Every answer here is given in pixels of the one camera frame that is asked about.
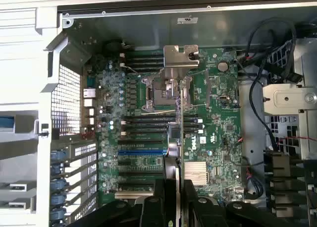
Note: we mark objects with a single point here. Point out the black power connector block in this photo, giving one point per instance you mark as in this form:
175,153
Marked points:
278,163

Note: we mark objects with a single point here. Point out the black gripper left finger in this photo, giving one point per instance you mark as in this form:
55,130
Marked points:
164,202

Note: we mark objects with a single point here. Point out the black expansion slot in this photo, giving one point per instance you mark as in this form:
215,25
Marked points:
138,162
136,187
141,142
138,174

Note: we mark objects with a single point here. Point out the blue expansion slot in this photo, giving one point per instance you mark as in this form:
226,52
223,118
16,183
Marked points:
141,153

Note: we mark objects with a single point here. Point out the silver disk bay bracket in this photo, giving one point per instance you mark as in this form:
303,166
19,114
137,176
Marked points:
287,98

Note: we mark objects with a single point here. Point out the white parts rack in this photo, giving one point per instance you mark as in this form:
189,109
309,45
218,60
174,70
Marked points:
19,162

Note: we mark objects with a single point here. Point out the green Dell motherboard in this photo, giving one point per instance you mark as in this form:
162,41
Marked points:
223,118

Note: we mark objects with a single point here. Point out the rear port stack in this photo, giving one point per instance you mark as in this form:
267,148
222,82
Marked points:
89,103

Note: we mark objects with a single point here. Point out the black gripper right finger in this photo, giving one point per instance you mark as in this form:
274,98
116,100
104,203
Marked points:
190,207

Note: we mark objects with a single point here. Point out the blue slot cover clip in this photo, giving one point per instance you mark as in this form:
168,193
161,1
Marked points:
58,214
58,169
59,198
58,155
59,184

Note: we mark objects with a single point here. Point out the black RAM slot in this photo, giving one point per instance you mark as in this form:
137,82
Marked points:
144,64
148,118
148,130
144,58
138,135
148,124
144,69
144,53

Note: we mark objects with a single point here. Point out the CPU socket with metal frame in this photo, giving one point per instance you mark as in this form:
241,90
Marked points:
153,93

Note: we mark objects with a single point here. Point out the white expansion slot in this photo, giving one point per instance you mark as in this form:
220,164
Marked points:
133,193

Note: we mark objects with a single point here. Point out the round coin cell battery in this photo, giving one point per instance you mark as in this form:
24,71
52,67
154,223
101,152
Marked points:
223,66

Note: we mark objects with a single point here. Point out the perforated silver slot cover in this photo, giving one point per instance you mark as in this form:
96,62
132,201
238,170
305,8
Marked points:
84,150
86,209

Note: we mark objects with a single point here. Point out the silver chipset heatsink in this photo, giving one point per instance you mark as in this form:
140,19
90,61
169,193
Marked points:
195,173

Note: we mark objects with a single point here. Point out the round black speaker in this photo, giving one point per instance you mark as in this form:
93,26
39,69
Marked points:
111,46

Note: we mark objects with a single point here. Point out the black case latch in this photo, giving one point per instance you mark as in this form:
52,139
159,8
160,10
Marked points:
44,130

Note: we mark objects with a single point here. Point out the white barcode label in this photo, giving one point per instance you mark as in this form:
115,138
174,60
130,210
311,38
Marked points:
187,20

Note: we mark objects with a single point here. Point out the open grey PC case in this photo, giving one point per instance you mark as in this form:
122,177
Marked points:
148,28

